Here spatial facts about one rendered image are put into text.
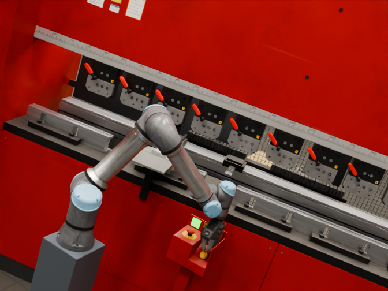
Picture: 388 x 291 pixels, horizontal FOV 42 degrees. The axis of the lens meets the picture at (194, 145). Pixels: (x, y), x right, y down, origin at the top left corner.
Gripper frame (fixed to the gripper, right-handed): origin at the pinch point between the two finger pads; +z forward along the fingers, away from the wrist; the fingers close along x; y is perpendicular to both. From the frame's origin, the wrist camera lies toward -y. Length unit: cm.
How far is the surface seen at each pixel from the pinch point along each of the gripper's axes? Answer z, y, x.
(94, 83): -45, 19, 90
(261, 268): 10.7, 26.1, -23.5
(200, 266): 4.4, -6.2, -2.2
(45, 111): -20, 15, 115
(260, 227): -9.8, 26.3, -15.8
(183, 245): -0.8, -5.8, 8.6
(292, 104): -69, 41, -6
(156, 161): -23.6, 13.2, 42.0
